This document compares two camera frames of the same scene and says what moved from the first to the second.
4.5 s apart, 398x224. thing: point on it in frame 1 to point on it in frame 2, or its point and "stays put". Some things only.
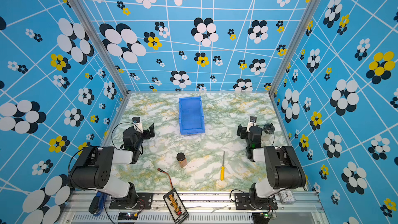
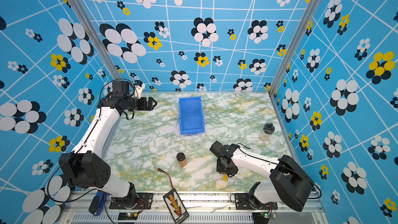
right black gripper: x=243 y=130 to x=218 y=169
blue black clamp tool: x=98 y=203 stays put
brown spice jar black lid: x=181 y=157 stays put
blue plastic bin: x=191 y=115 stays put
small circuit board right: x=259 y=218 stays put
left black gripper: x=151 y=131 to x=150 y=106
